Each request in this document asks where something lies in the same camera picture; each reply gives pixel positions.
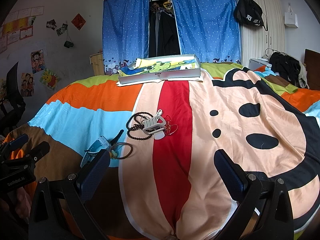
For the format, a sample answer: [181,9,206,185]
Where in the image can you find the light blue wrist watch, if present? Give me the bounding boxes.
[80,136,111,168]

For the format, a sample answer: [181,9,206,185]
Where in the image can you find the dark bangle ring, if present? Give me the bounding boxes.
[109,142,134,160]

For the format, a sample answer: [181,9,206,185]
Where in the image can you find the black bead necklace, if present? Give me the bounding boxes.
[125,112,155,141]

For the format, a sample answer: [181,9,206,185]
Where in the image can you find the grey hair claw clip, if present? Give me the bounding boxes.
[142,115,167,135]

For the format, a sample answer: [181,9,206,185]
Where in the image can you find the white dotted hair clip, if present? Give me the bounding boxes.
[156,109,163,116]

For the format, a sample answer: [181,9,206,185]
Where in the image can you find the thin red string bracelet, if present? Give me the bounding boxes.
[163,114,179,136]

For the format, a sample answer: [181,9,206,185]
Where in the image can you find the wooden side cabinet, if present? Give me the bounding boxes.
[89,53,105,76]

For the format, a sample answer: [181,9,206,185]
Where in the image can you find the colourful cartoon bed quilt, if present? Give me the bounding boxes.
[6,63,319,239]

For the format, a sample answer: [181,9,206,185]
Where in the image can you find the black clothes pile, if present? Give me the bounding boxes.
[269,51,309,88]

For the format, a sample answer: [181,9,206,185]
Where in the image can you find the white bedside table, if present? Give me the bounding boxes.
[248,58,272,70]

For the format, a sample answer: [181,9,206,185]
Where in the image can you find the white shallow tray box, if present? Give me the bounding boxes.
[118,54,201,85]

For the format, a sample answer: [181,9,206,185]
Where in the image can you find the brown wooden headboard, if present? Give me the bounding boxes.
[304,49,320,90]

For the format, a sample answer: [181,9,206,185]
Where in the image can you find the blue dotted left curtain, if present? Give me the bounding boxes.
[102,0,149,75]

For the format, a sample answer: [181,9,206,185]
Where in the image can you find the blue dotted curtain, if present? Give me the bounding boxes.
[172,0,241,63]
[102,0,149,75]

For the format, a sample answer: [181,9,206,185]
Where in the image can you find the hanging dark clothes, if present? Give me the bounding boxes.
[149,0,181,57]

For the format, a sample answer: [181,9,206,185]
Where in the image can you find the white striped wardrobe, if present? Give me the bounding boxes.
[237,0,285,67]

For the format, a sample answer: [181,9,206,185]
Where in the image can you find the white paper shopping bag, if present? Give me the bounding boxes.
[284,3,298,28]

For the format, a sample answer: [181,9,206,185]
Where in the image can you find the blue dotted right curtain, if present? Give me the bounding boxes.
[172,0,241,63]

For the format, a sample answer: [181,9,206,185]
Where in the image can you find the black hanging bag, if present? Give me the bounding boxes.
[233,0,268,31]

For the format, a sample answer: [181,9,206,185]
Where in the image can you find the family cartoon wall poster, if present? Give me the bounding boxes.
[20,73,34,97]

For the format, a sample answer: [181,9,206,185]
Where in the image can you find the yellow pikachu wall poster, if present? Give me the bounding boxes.
[40,68,60,90]

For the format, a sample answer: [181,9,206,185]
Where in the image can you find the row of wall certificates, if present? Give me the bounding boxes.
[1,6,44,53]

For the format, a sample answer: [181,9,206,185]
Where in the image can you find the red diamond wall sticker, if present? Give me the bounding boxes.
[71,14,86,30]

